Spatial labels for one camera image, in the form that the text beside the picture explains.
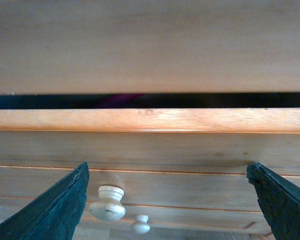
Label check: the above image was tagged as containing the wooden drawer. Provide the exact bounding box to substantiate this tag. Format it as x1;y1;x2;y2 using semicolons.
0;108;300;212
0;196;273;236

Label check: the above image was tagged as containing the round wooden drawer knob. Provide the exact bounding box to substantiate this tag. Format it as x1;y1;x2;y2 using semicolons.
89;185;126;222

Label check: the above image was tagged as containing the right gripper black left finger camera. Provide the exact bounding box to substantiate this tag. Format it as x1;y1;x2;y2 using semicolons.
0;162;90;240

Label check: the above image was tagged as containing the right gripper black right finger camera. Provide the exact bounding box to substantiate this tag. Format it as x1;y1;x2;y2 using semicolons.
246;162;300;240

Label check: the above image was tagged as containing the lower round drawer knob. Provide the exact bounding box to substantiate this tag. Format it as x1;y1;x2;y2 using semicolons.
131;214;151;235

